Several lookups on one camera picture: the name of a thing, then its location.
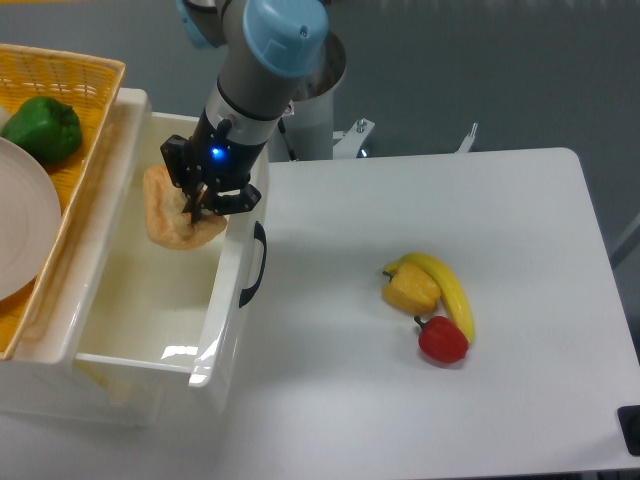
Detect black drawer handle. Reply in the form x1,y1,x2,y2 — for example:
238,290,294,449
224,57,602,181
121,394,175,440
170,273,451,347
239,221,268,308

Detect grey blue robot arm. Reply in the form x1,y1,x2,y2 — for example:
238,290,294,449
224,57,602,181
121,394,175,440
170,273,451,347
160,1,329,223

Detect red bell pepper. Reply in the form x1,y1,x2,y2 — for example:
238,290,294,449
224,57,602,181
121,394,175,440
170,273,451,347
413,316,469,364

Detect white upper drawer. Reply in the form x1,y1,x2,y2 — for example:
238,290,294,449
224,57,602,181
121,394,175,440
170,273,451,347
76,113,267,391

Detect yellow woven basket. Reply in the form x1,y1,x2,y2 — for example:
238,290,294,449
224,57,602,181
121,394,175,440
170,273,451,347
1,44,126,360

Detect triangle bread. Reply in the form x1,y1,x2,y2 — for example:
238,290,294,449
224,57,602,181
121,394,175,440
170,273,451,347
143,165,227,250

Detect yellow bell pepper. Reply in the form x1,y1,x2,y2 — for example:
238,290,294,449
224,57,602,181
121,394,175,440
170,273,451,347
381,263,441,316

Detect yellow banana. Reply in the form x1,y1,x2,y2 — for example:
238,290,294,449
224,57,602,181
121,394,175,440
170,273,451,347
383,252,475,343

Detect beige plate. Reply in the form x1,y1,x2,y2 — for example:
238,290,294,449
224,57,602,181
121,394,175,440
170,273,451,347
1,139,61,299

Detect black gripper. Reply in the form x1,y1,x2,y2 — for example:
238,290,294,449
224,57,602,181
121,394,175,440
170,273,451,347
160,107,262,224

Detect white drawer cabinet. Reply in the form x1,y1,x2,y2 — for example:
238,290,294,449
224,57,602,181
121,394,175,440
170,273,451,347
0,88,271,427

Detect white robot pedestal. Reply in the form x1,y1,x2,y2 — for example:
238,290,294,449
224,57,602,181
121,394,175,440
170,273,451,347
267,32,347,162

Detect white table bracket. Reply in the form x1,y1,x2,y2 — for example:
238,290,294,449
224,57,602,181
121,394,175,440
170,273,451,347
332,118,376,159

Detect black object at table edge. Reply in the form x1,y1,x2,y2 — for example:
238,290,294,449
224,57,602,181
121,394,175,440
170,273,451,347
617,405,640,457

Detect green bell pepper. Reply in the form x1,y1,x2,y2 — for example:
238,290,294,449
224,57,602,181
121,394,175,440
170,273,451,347
1,96,83,165

